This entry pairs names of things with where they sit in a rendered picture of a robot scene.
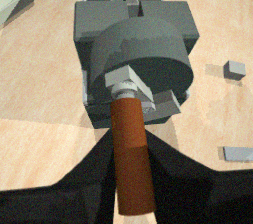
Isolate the light grey flat bar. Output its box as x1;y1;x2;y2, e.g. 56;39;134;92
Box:
223;146;253;161

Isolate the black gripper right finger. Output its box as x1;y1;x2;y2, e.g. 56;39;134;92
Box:
145;129;253;224

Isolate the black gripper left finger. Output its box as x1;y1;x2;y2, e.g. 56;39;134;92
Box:
0;128;116;224

